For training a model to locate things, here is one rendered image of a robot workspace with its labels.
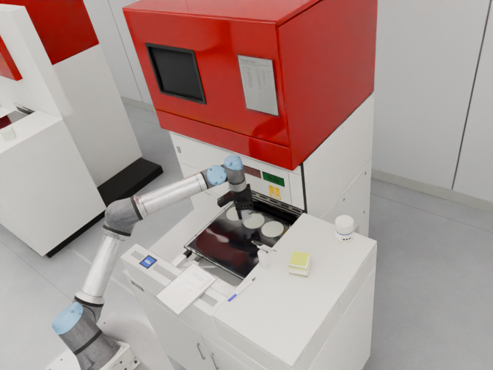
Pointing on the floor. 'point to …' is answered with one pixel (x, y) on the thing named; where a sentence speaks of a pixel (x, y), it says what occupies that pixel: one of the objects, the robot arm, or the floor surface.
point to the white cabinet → (362, 332)
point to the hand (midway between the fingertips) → (240, 220)
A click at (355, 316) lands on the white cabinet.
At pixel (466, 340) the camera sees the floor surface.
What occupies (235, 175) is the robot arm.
